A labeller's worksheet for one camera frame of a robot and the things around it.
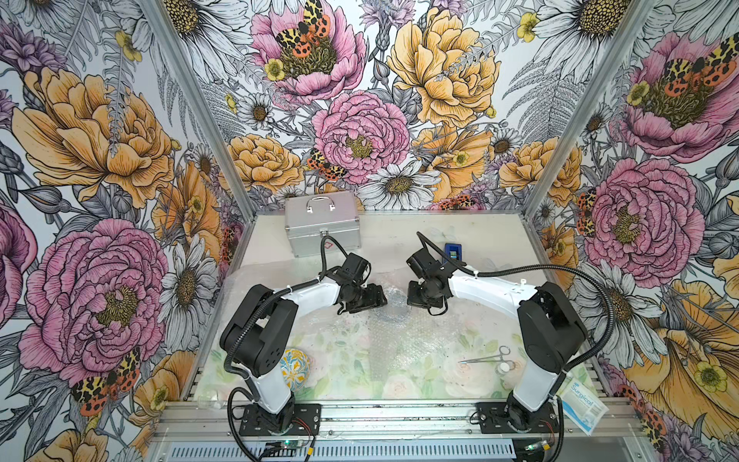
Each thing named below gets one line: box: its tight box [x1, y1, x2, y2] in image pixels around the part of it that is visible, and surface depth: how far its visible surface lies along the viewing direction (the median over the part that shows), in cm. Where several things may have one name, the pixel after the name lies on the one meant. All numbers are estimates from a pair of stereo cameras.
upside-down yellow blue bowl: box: [280, 347, 311, 392], surface depth 83 cm
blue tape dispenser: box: [444, 242, 463, 262], surface depth 105 cm
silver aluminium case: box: [284, 192, 361, 258], surface depth 103 cm
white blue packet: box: [558, 377, 610, 437], surface depth 78 cm
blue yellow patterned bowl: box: [375, 286, 412, 327], surface depth 89 cm
